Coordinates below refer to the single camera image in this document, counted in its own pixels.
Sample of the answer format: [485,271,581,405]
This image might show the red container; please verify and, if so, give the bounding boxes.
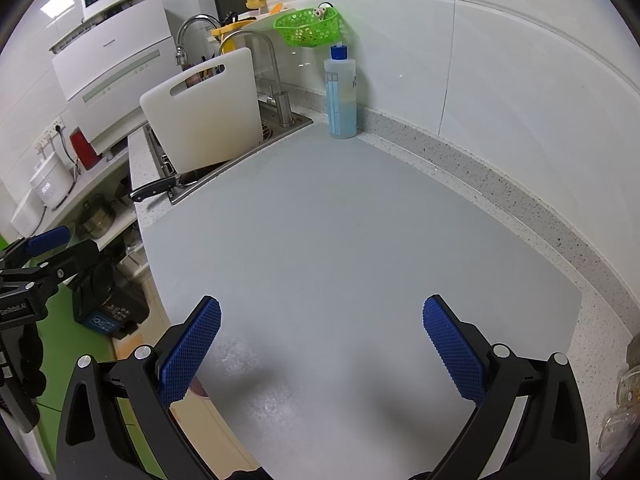
[69,127,99,171]

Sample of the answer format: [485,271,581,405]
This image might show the white dishwasher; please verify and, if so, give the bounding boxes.
[50,0,176,156]

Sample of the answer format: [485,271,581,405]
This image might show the chrome kitchen faucet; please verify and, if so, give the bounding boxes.
[174,14,221,68]

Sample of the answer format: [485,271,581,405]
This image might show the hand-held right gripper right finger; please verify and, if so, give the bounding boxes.
[422,295,592,480]

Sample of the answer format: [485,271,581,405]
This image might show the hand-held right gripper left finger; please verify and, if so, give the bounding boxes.
[55,296,222,480]

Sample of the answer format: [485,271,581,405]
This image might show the slim chrome gooseneck faucet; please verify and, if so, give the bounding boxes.
[218,30,296,128]

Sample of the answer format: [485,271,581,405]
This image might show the person's left hand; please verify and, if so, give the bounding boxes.
[19,324,48,398]

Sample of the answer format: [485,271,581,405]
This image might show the green plastic basket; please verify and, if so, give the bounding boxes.
[273,6,343,48]

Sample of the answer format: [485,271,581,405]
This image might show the white box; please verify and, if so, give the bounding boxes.
[11,195,48,238]

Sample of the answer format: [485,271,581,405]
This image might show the clear glass lid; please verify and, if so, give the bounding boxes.
[597,365,640,478]

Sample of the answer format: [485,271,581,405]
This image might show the green cabinet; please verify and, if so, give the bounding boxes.
[0,230,166,480]

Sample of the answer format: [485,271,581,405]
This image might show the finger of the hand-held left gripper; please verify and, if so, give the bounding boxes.
[0,225,72,267]
[30,239,101,286]

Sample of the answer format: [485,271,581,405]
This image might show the white cutting board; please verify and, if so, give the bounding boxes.
[139,47,264,175]

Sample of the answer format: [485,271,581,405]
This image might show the steel pot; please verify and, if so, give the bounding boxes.
[77,200,117,240]

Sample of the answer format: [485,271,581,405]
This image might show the black sorting trash bin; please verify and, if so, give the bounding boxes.
[72,255,150,340]

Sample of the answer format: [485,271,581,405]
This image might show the yellow dish rack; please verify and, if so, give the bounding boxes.
[210,5,291,38]

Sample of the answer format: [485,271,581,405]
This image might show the steel sink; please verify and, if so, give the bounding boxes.
[142,100,313,205]

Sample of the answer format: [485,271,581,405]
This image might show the black handled knife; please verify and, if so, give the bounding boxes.
[129,174,201,203]

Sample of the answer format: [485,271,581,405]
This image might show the blue dish soap bottle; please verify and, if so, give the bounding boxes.
[324,42,358,139]

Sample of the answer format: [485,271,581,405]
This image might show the white rice cooker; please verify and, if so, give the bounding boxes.
[29,151,76,209]

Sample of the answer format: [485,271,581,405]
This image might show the white wall outlet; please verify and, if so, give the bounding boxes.
[35,115,67,153]

